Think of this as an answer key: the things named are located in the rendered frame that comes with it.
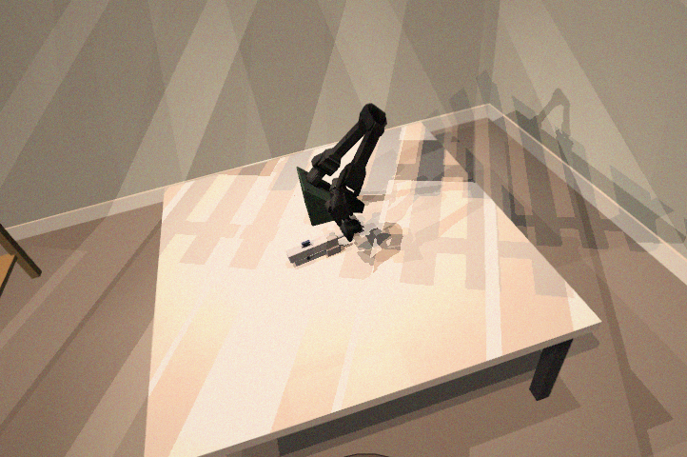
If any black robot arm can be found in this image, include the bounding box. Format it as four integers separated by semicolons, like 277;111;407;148
304;103;387;219

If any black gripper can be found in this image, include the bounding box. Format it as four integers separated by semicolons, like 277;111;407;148
324;200;362;242

